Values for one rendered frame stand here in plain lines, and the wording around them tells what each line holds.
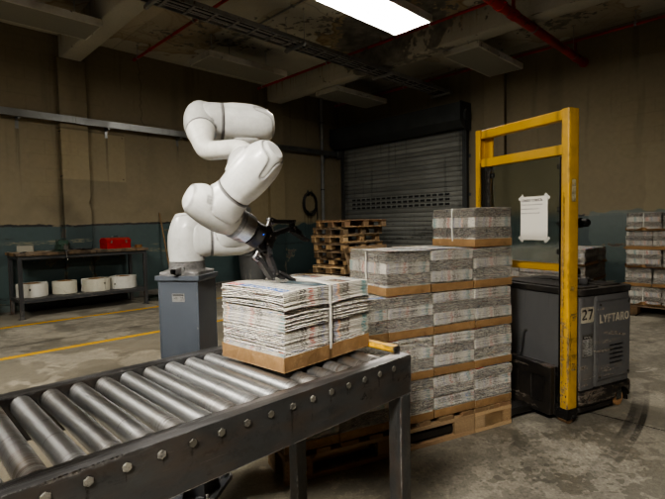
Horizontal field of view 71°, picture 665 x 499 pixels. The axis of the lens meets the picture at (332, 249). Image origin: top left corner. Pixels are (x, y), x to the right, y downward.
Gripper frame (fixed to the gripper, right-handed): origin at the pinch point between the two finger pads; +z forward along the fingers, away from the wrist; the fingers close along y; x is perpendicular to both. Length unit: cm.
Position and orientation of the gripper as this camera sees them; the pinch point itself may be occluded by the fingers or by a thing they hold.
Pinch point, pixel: (297, 258)
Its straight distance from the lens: 148.8
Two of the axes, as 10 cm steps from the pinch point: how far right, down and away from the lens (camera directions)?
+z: 6.4, 4.1, 6.5
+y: -3.1, 9.1, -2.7
